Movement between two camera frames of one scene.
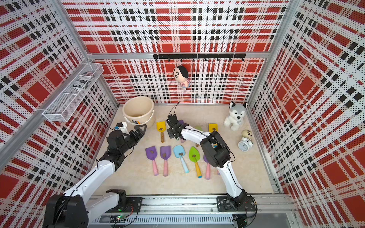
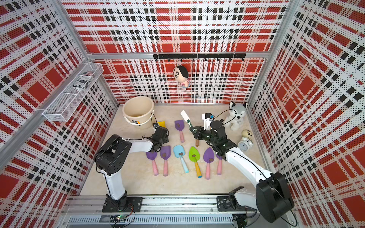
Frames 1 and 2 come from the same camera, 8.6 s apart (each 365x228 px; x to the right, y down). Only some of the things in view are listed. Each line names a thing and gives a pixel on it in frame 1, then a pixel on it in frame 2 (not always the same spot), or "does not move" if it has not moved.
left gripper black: x=140 y=133 → x=166 y=139
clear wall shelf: x=64 y=106 does not move
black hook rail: x=242 y=56 does not move
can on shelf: x=83 y=81 does not move
